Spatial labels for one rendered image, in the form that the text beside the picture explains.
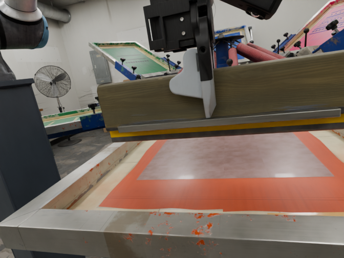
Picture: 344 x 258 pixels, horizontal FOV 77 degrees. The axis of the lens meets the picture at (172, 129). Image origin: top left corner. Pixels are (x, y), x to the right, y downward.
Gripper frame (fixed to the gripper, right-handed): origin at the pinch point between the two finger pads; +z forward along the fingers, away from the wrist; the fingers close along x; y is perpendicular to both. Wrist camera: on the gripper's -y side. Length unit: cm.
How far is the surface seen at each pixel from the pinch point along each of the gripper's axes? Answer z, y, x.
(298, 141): 13.8, -16.7, -19.8
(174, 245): 11.7, 4.3, 14.3
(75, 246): 13.0, 16.9, 14.3
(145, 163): 14.0, 17.7, -11.2
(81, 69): -43, 350, -459
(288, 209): 13.9, -8.7, 4.8
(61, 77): -26, 321, -350
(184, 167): 14.0, 7.9, -8.6
